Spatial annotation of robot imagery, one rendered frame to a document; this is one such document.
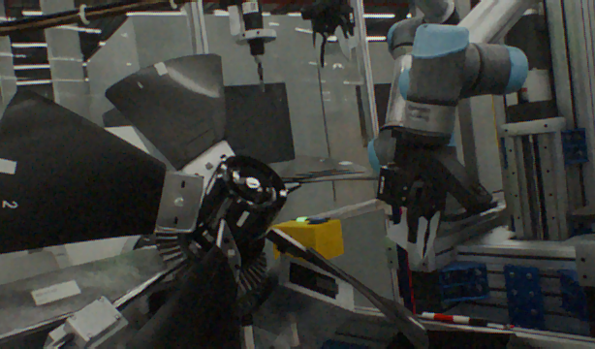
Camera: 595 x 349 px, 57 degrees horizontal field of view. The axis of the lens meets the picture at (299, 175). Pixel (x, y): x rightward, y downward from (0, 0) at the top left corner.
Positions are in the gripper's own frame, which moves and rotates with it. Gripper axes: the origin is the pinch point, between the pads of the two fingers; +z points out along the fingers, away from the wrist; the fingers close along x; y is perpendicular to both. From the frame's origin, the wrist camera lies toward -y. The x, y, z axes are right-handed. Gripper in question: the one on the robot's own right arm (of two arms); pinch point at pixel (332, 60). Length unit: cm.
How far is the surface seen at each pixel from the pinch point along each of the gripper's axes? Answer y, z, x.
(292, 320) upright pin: -54, 49, -29
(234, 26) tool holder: -53, 0, -23
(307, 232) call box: -19.4, 42.2, -1.0
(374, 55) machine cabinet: 300, -50, 196
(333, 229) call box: -12.6, 42.9, -3.5
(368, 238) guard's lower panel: 64, 63, 46
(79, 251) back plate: -75, 34, 0
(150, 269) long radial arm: -72, 37, -18
